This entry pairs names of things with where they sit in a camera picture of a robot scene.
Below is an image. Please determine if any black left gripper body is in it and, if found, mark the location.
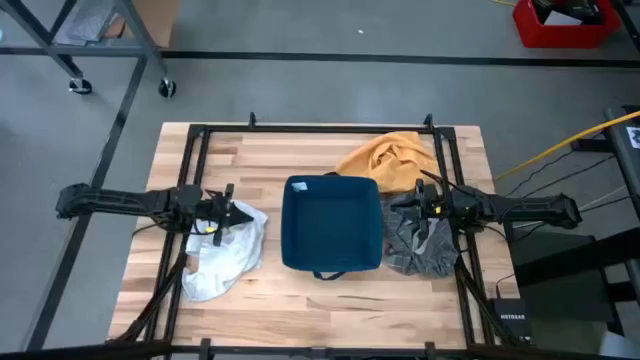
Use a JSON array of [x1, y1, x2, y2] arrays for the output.
[[195, 183, 235, 247]]

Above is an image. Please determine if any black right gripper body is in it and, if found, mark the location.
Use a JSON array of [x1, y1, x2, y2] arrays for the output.
[[415, 179, 454, 241]]

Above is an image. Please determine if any white checked towel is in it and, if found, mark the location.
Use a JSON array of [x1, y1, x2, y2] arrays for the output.
[[181, 199, 270, 303]]

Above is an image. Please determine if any orange yellow towel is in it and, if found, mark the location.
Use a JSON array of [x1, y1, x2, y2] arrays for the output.
[[335, 130, 442, 195]]

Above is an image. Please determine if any navy blue fabric bin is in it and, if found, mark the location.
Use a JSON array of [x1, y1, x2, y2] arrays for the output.
[[280, 172, 385, 281]]

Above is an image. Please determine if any grey checked towel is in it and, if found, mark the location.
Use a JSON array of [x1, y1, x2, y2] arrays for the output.
[[382, 192, 460, 279]]

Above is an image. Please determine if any black side desk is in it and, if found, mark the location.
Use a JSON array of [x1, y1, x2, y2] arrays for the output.
[[509, 227, 640, 337]]

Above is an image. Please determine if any grey metal wheeled cart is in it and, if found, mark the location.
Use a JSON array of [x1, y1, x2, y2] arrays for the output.
[[0, 0, 177, 99]]

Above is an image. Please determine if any black metal beam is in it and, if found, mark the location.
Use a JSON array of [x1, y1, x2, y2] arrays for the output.
[[603, 104, 640, 221]]

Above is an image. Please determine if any brown cardboard box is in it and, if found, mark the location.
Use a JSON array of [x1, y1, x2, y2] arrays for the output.
[[119, 0, 180, 49]]

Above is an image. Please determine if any red plastic bin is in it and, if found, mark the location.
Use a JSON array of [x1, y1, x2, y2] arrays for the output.
[[512, 0, 623, 50]]

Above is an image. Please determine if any grey wrapped package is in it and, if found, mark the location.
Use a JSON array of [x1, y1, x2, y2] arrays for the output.
[[53, 0, 119, 47]]

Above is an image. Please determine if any white paper sheet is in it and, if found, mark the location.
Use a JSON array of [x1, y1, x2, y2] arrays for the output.
[[543, 10, 584, 26]]

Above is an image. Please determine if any black device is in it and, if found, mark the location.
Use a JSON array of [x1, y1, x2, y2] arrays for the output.
[[532, 0, 604, 25]]

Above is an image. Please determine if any black metal table frame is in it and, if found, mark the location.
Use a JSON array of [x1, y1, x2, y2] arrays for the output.
[[107, 112, 524, 360]]

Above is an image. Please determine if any black Netgear network switch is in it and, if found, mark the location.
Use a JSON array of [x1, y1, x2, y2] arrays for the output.
[[489, 298, 534, 345]]

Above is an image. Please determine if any white floor cable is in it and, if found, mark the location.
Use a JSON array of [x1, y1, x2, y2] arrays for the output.
[[574, 184, 629, 212]]

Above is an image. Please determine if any thick yellow cable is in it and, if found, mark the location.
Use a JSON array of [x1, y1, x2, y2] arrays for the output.
[[494, 110, 640, 182]]

